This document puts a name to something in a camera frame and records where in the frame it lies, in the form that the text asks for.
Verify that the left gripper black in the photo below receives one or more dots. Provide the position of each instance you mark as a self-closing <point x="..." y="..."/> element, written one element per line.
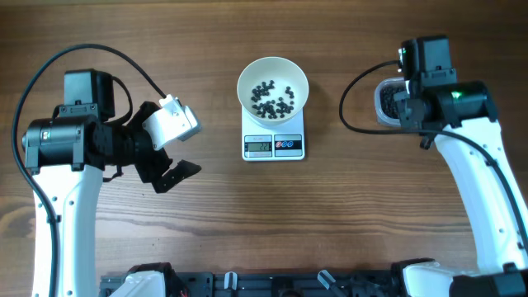
<point x="153" y="170"/>

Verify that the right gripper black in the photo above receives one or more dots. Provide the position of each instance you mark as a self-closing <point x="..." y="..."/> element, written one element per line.
<point x="401" y="97"/>

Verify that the black beans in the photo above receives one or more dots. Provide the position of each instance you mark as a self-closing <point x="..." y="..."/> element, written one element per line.
<point x="265" y="106"/>

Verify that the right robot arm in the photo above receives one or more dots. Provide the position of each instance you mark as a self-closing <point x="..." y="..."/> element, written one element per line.
<point x="460" y="119"/>

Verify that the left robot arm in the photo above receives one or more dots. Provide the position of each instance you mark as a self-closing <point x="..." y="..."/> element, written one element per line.
<point x="66" y="156"/>

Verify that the white digital kitchen scale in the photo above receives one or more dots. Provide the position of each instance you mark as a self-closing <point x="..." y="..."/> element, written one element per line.
<point x="262" y="142"/>

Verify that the white bowl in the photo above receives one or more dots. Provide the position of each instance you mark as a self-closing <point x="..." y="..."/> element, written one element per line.
<point x="283" y="72"/>

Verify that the clear plastic food container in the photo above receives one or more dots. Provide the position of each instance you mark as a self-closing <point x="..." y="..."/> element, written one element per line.
<point x="381" y="117"/>

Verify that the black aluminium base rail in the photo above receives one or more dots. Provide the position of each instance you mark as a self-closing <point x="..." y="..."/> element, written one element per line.
<point x="324" y="283"/>

